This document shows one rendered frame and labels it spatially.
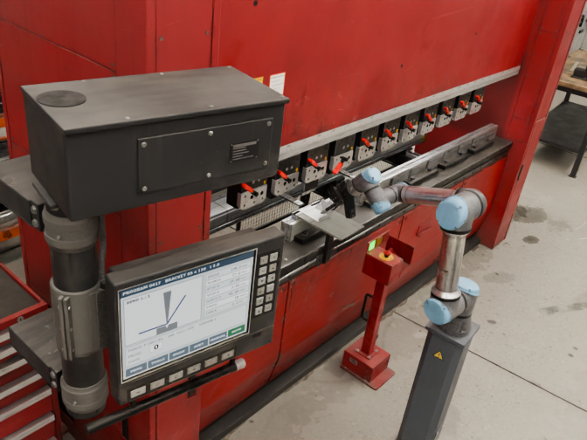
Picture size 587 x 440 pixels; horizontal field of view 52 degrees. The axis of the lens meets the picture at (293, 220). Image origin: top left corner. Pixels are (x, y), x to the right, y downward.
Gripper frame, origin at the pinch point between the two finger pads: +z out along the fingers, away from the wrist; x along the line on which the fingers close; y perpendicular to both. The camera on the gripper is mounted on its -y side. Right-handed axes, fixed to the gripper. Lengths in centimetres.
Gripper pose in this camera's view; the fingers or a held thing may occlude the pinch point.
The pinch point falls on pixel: (328, 211)
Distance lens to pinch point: 278.0
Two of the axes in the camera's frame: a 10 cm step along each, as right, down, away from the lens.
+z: -5.5, 3.9, 7.4
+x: -7.0, 2.7, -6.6
